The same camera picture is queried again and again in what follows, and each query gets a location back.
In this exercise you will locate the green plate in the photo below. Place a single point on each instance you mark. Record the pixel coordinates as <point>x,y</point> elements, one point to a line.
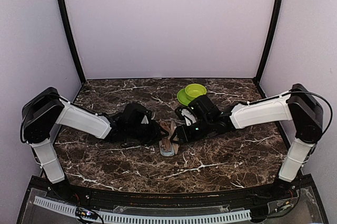
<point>182,98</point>

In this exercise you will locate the green bowl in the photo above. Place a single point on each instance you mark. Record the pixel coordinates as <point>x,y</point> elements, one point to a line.
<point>195,90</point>

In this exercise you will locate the black table front rail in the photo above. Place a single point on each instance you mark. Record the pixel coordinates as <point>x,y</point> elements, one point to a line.
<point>254,197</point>

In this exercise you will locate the light blue cleaning cloth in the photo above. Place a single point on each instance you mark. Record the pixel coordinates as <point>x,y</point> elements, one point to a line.
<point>167,153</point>

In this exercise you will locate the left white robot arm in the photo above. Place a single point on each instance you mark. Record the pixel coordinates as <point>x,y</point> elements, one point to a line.
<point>48,108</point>

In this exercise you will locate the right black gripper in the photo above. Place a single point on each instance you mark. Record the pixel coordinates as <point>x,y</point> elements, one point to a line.
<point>184,136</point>

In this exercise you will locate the left black frame post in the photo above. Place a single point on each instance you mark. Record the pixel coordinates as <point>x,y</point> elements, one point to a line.
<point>71,41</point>

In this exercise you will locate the black frame post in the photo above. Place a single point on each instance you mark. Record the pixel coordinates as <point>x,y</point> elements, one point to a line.
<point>268,42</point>
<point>71,41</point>

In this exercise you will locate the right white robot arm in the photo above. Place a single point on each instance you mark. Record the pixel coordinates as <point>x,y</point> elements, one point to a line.
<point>297,105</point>

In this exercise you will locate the white slotted cable duct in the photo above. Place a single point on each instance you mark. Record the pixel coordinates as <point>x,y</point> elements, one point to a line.
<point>110,217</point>

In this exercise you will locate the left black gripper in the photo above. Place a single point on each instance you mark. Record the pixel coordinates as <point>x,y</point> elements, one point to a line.
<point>156,134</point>

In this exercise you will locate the right black frame post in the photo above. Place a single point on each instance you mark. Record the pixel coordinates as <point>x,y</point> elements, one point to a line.
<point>268,42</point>

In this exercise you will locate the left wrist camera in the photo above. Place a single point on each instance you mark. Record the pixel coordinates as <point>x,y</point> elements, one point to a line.
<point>146,117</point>

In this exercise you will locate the small circuit board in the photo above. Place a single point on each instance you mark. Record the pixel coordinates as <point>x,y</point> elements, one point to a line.
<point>85,214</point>

